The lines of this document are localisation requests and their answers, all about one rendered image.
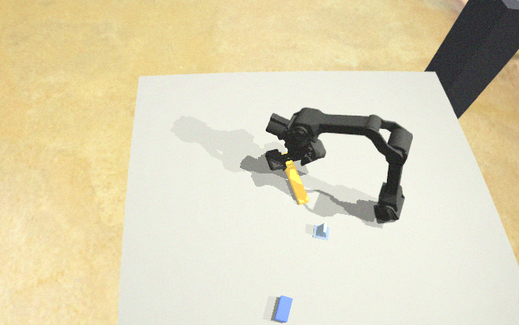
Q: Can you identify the yellow bar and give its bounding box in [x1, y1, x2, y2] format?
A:
[285, 160, 310, 205]

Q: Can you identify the blue rectangular block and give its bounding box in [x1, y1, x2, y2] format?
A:
[274, 295, 293, 323]

